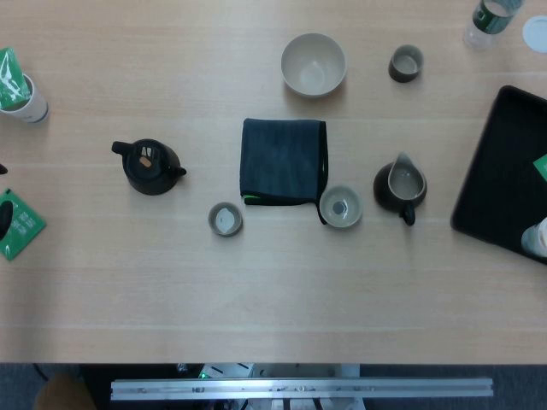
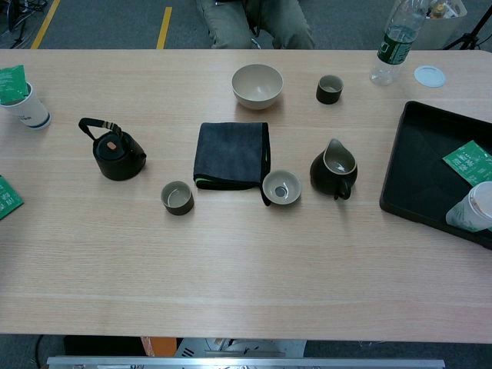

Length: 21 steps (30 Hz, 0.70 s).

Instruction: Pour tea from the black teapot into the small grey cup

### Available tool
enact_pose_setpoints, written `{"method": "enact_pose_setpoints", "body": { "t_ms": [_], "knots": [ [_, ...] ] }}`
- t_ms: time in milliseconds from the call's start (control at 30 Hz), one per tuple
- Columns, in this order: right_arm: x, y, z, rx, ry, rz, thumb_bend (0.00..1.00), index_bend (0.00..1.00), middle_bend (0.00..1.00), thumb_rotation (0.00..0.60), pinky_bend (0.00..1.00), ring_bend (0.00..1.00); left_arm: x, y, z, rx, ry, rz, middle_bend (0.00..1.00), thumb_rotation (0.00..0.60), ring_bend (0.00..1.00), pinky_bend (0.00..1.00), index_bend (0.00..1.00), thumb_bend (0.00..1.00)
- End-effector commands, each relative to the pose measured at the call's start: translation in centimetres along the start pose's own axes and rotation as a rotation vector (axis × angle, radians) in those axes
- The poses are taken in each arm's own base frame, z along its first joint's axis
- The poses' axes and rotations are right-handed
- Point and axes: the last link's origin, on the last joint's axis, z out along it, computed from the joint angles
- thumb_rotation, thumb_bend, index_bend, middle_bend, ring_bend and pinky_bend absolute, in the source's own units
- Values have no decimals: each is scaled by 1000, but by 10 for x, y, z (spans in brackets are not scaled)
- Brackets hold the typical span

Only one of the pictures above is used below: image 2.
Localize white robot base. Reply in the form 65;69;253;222
140;336;308;358

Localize green tea packet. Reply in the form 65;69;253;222
441;140;492;185
0;64;31;105
0;175;25;221

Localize seated person's legs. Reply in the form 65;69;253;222
194;0;316;50

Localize black tripod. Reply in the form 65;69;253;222
441;0;492;51

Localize large beige bowl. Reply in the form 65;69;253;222
231;63;284;111

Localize white storage box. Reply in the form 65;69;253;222
418;0;468;50

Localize dark brown ceramic teacup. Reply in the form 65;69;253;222
315;74;344;105
160;180;195;215

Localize white paper cup blue stripe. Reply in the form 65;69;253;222
0;80;52;131

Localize white green paper cup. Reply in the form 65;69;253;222
445;181;492;233

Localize black teapot with handle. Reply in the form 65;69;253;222
78;117;148;181

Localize dark grey folded cloth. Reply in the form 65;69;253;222
193;121;272;207

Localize black plastic tray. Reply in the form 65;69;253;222
379;100;492;251

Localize aluminium rail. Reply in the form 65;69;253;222
46;355;446;369

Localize dark brown ceramic pitcher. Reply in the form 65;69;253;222
309;138;359;201

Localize small beige strainer bowl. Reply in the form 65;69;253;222
261;169;303;206

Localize black stand legs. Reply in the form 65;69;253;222
0;0;49;49

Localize clear bottle with green label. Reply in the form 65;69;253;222
369;0;427;86

